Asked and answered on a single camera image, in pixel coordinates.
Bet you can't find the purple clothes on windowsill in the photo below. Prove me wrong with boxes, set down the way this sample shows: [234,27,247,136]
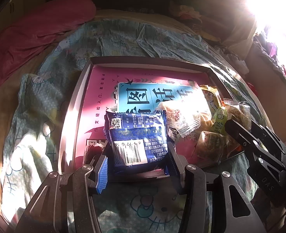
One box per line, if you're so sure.
[253,29,286,88]

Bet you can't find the brown chocolate bar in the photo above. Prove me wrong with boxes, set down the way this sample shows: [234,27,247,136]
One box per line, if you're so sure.
[83,143,106,169]

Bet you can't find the grey cardboard box pink inside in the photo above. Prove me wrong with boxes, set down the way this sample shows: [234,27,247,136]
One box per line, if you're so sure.
[58,56,246,175]

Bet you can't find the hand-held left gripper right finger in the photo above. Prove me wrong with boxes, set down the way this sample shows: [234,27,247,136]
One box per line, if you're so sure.
[166,144,267,233]

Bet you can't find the pink blanket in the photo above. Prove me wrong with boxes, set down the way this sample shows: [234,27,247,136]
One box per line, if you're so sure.
[0,0,97,97]

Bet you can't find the beige curtain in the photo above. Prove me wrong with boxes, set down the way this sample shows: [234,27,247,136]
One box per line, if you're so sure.
[220,17,257,54]

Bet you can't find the dark blue biscuit packet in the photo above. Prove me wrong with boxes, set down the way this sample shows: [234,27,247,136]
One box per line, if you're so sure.
[104,109,177,175]

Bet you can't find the pile of folded clothes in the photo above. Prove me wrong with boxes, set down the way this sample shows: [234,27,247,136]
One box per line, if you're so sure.
[168,1,206,30]

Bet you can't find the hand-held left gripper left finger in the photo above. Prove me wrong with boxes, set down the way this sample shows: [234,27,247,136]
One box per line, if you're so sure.
[14,155,108,233]

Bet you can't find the printed cartoon cat blanket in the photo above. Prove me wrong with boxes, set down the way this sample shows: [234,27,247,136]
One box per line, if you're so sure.
[0,19,262,233]

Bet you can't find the clear packet round pastry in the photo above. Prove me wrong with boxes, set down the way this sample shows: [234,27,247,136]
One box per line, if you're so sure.
[156,100,207,138]

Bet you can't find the long yellow-green snack packet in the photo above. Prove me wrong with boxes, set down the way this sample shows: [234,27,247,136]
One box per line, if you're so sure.
[193,84,231,165]

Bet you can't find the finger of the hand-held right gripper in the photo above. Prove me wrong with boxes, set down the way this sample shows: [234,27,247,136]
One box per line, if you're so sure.
[251,121,286,154]
[225,120,286,173]

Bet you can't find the clear packet brown shredded pastry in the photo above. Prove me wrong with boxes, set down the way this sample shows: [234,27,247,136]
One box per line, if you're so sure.
[223,98,252,130]

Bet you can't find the light green snack packet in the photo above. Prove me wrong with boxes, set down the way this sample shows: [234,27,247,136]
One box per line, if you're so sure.
[209,106,229,136]

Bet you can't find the bed with beige sheet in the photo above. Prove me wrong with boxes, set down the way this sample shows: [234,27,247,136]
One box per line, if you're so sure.
[0,8,286,233]

